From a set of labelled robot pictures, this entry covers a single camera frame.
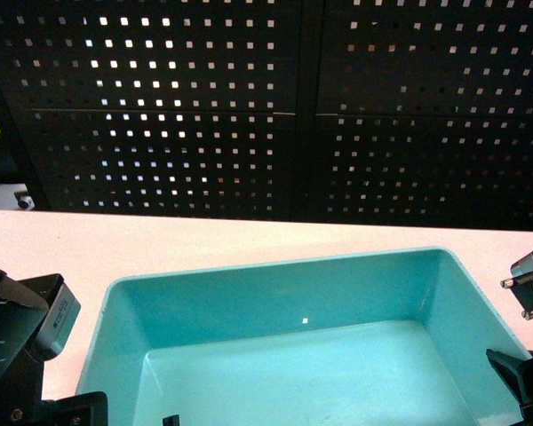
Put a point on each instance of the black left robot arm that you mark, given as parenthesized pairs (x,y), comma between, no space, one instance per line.
(37,316)

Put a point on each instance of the black perforated metal panel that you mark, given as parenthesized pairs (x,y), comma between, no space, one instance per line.
(359,112)

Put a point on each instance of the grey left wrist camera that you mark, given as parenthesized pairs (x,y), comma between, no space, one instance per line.
(51,336)

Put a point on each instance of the teal plastic bin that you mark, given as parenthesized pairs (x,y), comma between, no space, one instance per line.
(393,338)

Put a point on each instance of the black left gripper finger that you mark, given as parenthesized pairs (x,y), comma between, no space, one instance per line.
(172,420)

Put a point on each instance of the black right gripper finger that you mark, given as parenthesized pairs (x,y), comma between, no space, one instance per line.
(508,369)

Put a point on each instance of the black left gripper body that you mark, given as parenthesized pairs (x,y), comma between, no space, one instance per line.
(25,406)

